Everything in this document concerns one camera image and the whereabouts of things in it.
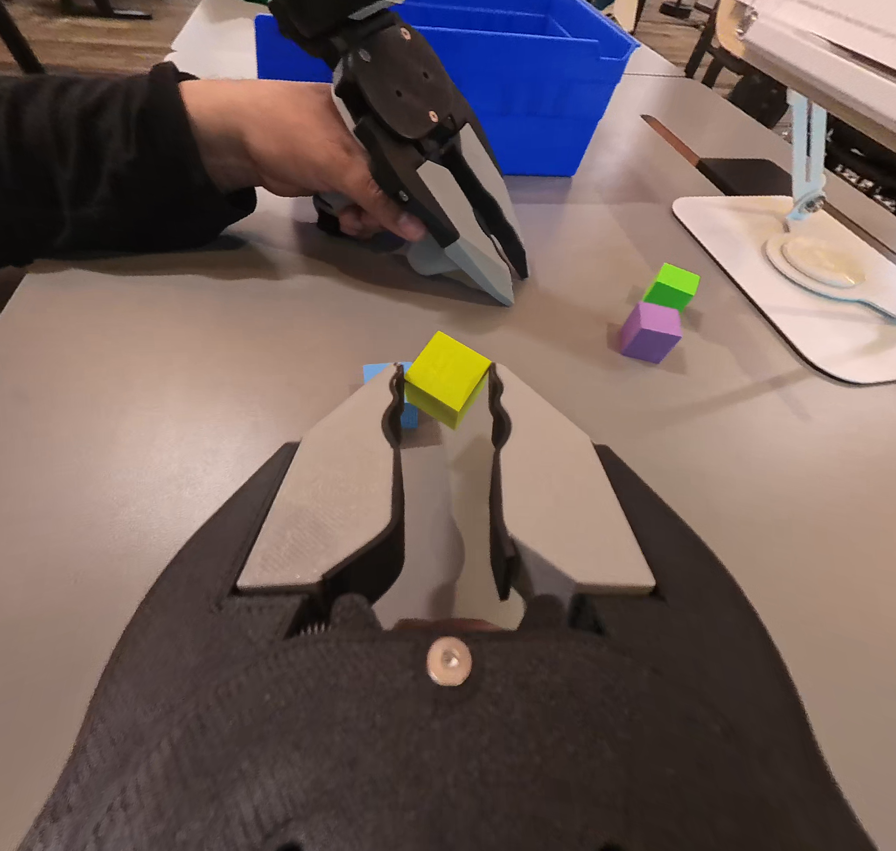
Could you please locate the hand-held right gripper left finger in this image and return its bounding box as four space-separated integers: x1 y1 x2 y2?
237 363 407 607

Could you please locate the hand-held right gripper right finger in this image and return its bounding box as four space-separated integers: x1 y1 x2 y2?
487 363 658 610

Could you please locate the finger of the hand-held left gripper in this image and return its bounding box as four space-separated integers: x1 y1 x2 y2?
405 162 517 306
447 125 530 282

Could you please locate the light blue foam cube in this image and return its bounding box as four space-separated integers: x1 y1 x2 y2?
363 362 421 429

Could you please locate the yellow foam cube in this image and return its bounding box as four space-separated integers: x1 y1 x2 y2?
404 331 493 430

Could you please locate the purple foam cube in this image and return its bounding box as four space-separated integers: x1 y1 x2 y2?
618 301 683 365

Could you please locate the green foam cube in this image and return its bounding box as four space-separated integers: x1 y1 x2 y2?
642 263 701 313

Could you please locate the person's left hand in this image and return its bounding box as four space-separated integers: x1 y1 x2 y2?
181 79 428 243

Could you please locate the blue plastic bin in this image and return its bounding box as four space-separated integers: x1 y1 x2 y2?
255 0 640 177

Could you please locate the white document stand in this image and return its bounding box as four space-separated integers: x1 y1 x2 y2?
672 0 896 385

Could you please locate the black table cable cover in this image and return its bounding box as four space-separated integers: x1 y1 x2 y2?
700 158 793 198

